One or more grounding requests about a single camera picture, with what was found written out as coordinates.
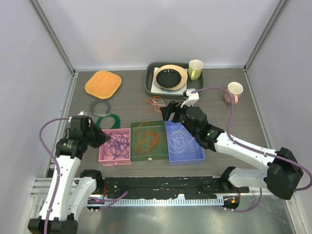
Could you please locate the yellow mug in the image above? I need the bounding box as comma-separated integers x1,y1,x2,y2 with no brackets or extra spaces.
188,59,203,80

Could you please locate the white cable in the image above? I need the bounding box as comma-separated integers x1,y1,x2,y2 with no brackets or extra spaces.
151,96,166,110
168,126,200,154

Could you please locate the white slotted cable duct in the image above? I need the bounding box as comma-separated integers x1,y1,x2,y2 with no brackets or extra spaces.
85,196,225,207

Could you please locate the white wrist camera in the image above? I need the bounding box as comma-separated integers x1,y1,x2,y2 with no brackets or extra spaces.
181,88,199,108
68,111,88,123

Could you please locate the blue box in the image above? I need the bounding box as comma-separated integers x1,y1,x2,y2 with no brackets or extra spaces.
165,120,205,165

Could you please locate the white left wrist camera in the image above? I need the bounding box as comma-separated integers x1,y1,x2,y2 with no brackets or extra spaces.
68,111,88,123

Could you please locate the aluminium corner post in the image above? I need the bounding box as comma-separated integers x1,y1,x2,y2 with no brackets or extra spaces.
243,0,291,73
29,0,75,75

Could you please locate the green cable coil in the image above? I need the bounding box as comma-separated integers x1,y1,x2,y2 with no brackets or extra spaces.
95,114,122,130

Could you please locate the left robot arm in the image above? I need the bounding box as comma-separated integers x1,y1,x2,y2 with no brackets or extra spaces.
28,112,110,234

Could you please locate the wooden cutting board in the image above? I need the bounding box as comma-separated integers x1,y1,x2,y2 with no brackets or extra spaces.
85,70,122,99

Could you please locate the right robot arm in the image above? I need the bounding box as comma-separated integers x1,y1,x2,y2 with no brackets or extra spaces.
160,101,303,200

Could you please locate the aluminium front rail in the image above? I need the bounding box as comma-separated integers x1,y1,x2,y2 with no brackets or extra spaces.
30,177,297,198

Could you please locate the green box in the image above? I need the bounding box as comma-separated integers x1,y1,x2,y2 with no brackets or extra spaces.
131,120,169,162

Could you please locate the grey cable coil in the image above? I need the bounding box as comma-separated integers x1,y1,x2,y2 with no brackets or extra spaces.
90,99,112,117

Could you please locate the pink mug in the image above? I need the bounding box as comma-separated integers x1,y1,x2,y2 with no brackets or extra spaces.
224,82,244,104

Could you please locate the aluminium corner post left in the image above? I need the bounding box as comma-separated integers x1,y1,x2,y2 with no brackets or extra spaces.
29,0,75,75

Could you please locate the pink box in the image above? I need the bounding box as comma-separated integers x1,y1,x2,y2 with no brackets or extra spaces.
98,128,132,166

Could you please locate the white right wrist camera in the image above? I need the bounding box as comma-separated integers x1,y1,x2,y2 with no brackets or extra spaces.
181,88,199,108

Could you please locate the aluminium corner post right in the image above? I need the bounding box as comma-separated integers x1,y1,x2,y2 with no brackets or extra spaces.
243,0,291,73

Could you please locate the black and tan plate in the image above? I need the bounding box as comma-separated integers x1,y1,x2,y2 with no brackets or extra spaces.
154,64,188,91

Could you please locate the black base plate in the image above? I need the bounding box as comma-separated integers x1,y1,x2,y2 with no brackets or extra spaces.
93,176,250,200

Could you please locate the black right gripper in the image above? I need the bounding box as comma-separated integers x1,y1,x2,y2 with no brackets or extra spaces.
160,99,197,137

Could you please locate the white square plate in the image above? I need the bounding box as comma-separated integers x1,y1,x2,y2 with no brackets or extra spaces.
151,64,188,95

